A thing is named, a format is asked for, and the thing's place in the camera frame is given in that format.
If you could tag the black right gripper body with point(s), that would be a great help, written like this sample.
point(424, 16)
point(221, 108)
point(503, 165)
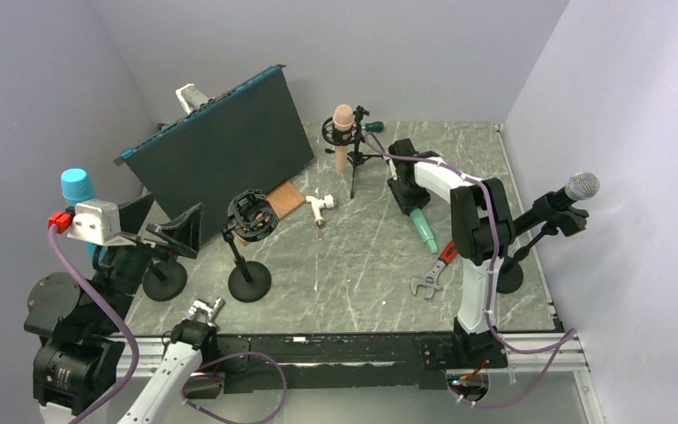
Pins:
point(407, 196)

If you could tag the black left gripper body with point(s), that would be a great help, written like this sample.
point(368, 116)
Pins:
point(127, 265)

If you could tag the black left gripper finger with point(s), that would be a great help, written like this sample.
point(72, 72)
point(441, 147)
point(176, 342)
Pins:
point(133, 213)
point(181, 235)

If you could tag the mint green microphone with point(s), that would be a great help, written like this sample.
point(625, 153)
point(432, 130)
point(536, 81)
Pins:
point(424, 230)

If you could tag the black round base clip stand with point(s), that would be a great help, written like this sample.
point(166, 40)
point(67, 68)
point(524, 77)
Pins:
point(159, 280)

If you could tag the blue microphone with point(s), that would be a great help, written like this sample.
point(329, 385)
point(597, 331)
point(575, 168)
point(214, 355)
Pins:
point(76, 186)

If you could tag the black round base shock mount stand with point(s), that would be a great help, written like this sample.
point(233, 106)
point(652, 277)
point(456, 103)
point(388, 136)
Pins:
point(250, 280)

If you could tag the black tripod shock mount stand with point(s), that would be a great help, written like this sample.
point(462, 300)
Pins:
point(355, 157)

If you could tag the pink microphone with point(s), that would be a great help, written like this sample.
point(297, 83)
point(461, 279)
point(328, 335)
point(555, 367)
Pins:
point(342, 121)

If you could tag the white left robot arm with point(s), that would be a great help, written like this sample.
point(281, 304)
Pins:
point(74, 316)

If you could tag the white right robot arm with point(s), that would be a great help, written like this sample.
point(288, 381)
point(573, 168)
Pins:
point(481, 231)

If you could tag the black right round base stand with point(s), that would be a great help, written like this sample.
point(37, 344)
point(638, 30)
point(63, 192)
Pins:
point(511, 276)

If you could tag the silver black microphone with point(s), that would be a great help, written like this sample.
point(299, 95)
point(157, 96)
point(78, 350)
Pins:
point(556, 208)

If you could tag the chrome metal fitting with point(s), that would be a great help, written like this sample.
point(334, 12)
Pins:
point(204, 311)

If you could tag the white plastic faucet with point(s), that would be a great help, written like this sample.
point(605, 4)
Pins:
point(317, 205)

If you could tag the wooden block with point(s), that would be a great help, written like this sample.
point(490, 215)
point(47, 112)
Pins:
point(283, 202)

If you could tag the dark teal-edged board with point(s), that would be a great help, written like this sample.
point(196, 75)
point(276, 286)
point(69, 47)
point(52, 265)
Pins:
point(252, 138)

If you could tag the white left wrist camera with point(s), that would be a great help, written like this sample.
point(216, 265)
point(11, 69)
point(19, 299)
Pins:
point(92, 221)

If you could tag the green handle screwdriver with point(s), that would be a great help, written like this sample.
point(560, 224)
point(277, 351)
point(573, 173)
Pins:
point(374, 127)

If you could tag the red handle adjustable wrench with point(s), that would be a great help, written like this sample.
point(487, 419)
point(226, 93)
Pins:
point(428, 282)

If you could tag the white bracket behind board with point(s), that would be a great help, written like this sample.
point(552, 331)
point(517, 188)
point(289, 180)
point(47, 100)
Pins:
point(190, 98)

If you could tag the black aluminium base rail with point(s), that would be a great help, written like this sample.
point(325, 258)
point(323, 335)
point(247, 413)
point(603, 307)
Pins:
point(350, 360)

